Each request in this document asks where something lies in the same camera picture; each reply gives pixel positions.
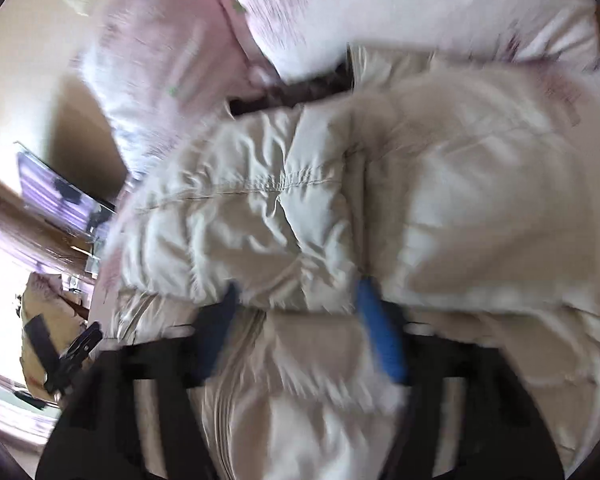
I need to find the dark cloth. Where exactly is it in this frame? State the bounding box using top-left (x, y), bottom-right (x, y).
top-left (227, 60), bottom-right (356, 116)

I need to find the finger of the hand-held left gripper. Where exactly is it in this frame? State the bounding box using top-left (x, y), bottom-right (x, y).
top-left (22, 316), bottom-right (63, 361)
top-left (44, 321), bottom-right (104, 395)

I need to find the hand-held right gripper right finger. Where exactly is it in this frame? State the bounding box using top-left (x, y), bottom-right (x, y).
top-left (355, 277), bottom-right (566, 480)

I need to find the bright window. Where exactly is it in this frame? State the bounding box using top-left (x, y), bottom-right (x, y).
top-left (0, 220), bottom-right (81, 441)

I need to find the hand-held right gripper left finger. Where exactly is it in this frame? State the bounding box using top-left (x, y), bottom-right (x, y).
top-left (35, 280), bottom-right (243, 480)

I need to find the pink floral pillow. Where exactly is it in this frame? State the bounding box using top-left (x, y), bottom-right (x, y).
top-left (75, 0), bottom-right (281, 176)
top-left (215, 0), bottom-right (600, 86)

